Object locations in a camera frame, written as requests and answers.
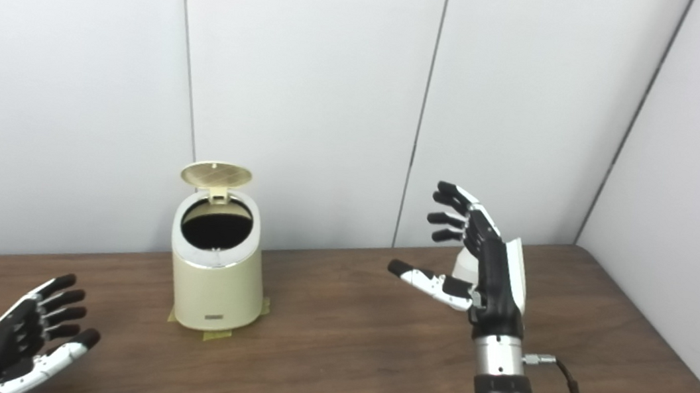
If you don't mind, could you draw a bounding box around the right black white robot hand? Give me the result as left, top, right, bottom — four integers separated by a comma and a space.
380, 176, 541, 344

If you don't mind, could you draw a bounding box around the small white plastic bottle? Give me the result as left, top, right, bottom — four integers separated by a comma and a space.
451, 247, 485, 286

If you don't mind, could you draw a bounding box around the cream round bin lid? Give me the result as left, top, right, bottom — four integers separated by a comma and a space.
177, 157, 255, 209

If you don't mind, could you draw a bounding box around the cream-colored round bin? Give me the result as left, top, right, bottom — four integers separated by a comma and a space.
160, 184, 277, 338

